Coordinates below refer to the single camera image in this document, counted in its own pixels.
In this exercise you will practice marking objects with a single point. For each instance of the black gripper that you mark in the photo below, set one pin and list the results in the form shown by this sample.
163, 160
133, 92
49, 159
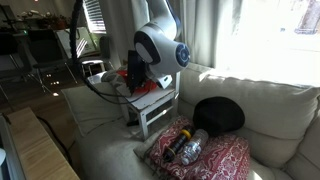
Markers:
135, 71

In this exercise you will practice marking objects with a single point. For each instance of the orange sequined hat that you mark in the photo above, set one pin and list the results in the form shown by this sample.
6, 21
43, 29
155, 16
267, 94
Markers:
146, 86

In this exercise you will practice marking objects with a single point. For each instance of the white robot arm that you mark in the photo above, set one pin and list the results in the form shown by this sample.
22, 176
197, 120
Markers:
157, 55

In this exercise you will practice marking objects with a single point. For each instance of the small white wooden chair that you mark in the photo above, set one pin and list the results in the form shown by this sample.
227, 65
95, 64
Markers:
144, 104

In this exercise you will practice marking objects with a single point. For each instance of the black office chair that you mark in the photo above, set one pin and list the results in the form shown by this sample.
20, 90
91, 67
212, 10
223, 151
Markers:
45, 49

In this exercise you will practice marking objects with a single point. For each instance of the red white patterned cloth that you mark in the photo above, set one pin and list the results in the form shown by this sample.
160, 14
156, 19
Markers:
226, 157

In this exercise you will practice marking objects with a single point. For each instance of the grey white patterned pillow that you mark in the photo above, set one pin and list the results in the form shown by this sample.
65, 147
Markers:
113, 77

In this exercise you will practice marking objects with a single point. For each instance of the small white stool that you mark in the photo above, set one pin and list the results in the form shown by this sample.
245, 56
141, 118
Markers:
86, 65

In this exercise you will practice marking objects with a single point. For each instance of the beige sofa cushion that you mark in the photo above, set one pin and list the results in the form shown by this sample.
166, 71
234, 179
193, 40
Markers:
89, 110

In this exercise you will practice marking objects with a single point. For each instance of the white tote bag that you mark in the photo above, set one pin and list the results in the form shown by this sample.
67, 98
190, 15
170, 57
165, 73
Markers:
84, 43

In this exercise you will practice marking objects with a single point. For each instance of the white curtain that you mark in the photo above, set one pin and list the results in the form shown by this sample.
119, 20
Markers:
207, 26

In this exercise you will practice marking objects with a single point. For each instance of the black round cushion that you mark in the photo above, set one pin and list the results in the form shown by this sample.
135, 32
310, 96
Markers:
218, 115

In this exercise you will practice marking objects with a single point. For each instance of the clear plastic water bottle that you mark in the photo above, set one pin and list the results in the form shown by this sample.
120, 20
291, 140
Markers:
194, 147

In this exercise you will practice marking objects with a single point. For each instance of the light wooden table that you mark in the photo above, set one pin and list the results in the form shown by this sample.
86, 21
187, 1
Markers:
35, 151

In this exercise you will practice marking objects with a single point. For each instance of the beige sofa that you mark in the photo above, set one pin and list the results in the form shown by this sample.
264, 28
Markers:
280, 121

